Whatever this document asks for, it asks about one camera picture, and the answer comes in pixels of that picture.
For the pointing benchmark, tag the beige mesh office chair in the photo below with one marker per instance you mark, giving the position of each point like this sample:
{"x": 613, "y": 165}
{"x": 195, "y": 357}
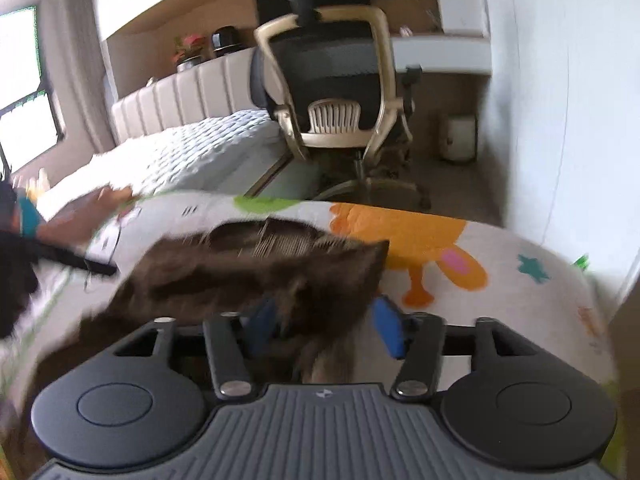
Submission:
{"x": 328, "y": 77}

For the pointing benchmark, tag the white desk top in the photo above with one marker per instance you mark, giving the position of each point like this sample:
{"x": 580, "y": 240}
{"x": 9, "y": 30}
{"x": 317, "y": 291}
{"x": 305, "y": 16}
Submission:
{"x": 443, "y": 54}

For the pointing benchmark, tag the potted pink flower plant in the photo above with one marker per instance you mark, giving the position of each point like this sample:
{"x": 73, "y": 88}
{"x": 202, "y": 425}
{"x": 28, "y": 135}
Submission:
{"x": 189, "y": 50}

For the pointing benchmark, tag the pink cardboard box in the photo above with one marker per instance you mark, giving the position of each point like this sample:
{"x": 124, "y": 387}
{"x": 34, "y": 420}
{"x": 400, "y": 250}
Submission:
{"x": 75, "y": 223}

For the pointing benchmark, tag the cartoon print play mat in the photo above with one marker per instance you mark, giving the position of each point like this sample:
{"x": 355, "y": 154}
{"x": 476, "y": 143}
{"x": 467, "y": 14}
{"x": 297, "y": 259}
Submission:
{"x": 458, "y": 269}

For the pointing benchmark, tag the black framed window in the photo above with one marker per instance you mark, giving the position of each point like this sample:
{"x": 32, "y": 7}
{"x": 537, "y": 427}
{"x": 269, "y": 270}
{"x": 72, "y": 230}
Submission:
{"x": 30, "y": 125}

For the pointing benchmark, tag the grey curtain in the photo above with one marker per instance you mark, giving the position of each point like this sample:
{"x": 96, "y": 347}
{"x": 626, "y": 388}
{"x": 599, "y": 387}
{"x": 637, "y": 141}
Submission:
{"x": 77, "y": 72}

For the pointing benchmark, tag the white quilted mattress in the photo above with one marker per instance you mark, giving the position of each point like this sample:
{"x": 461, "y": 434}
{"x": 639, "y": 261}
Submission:
{"x": 224, "y": 155}

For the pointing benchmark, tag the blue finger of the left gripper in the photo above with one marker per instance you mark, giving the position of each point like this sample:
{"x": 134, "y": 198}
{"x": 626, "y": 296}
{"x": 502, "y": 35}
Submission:
{"x": 72, "y": 259}

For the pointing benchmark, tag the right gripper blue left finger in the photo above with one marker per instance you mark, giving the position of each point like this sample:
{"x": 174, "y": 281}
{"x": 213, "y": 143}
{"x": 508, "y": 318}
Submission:
{"x": 233, "y": 338}

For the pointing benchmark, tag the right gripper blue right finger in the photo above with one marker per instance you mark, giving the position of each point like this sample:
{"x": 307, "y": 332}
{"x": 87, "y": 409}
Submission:
{"x": 414, "y": 339}

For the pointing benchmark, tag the white waste bin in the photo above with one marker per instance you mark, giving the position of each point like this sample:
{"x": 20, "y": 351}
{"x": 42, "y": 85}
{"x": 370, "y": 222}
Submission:
{"x": 458, "y": 140}

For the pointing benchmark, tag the black round speaker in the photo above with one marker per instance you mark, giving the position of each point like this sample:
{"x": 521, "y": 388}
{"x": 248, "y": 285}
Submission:
{"x": 226, "y": 40}

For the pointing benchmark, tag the beige padded headboard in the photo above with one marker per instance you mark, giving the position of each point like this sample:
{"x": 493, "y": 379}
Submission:
{"x": 216, "y": 88}

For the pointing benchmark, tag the brown corduroy garment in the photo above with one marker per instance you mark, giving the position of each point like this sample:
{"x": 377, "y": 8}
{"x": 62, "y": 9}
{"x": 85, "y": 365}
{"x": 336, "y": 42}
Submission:
{"x": 322, "y": 285}

